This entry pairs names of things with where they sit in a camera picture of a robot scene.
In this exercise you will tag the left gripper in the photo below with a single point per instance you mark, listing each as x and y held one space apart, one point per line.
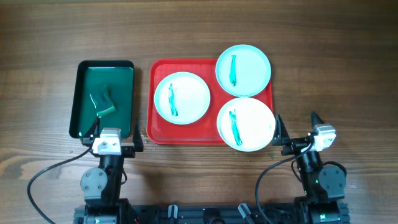
128 152

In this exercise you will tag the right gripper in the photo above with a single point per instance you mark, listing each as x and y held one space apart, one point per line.
282 137

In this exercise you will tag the green sponge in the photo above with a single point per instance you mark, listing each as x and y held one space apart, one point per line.
101 99

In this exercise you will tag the white plate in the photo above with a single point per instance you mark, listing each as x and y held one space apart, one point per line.
246 124
243 70
182 98

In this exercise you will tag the white plate top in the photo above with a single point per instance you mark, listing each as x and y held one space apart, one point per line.
243 70

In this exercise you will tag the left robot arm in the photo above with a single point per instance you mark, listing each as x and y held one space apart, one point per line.
102 185

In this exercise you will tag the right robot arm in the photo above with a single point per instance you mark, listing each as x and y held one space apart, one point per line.
323 182

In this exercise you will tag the red plastic tray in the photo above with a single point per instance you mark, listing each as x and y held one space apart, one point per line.
203 131

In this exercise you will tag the dark green tray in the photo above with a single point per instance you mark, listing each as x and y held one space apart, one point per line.
96 75

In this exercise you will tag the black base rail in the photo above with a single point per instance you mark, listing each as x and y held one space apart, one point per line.
243 213

